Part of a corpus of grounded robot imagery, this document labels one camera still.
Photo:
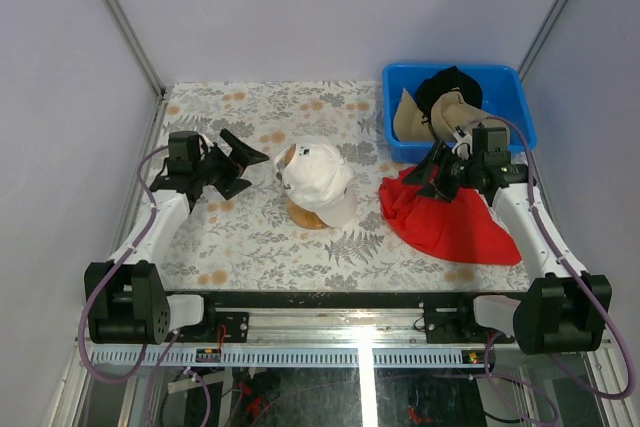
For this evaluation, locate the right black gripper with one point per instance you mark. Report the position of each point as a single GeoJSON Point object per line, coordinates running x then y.
{"type": "Point", "coordinates": [441, 155]}

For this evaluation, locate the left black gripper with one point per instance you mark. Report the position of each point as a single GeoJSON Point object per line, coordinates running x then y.
{"type": "Point", "coordinates": [242, 156]}

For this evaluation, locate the tan baseball cap with logo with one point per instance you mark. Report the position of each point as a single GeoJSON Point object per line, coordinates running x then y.
{"type": "Point", "coordinates": [451, 111]}

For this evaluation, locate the white baseball cap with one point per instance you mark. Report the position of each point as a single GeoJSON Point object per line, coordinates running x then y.
{"type": "Point", "coordinates": [319, 180]}

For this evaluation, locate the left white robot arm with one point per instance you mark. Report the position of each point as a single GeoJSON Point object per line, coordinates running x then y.
{"type": "Point", "coordinates": [126, 301]}

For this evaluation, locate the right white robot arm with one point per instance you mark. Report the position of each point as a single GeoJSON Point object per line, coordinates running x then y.
{"type": "Point", "coordinates": [562, 310]}

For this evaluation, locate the red cloth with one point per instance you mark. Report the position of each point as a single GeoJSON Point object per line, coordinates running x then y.
{"type": "Point", "coordinates": [462, 231]}

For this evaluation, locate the floral table mat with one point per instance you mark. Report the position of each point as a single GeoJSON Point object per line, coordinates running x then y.
{"type": "Point", "coordinates": [250, 242]}

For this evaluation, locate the wooden hat stand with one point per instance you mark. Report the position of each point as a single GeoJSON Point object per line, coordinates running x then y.
{"type": "Point", "coordinates": [301, 217]}

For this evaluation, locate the black cap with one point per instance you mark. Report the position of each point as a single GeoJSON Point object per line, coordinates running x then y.
{"type": "Point", "coordinates": [445, 81]}

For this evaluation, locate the blue plastic bin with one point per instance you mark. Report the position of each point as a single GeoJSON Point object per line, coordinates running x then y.
{"type": "Point", "coordinates": [503, 96]}

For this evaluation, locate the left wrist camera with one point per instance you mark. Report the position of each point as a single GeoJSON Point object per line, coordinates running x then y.
{"type": "Point", "coordinates": [205, 144]}

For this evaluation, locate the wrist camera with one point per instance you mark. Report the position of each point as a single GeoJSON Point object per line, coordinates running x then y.
{"type": "Point", "coordinates": [463, 145]}
{"type": "Point", "coordinates": [205, 144]}

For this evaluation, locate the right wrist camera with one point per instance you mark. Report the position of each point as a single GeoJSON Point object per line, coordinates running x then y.
{"type": "Point", "coordinates": [463, 145]}

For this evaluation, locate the aluminium front rail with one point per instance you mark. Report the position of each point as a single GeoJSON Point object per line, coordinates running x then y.
{"type": "Point", "coordinates": [322, 326]}

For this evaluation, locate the right aluminium corner post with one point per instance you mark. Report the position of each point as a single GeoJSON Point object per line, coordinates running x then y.
{"type": "Point", "coordinates": [541, 37]}

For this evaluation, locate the aluminium corner post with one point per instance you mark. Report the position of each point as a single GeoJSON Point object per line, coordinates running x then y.
{"type": "Point", "coordinates": [135, 47]}
{"type": "Point", "coordinates": [541, 37]}

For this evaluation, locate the left aluminium corner post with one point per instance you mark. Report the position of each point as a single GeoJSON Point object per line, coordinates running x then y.
{"type": "Point", "coordinates": [135, 47]}

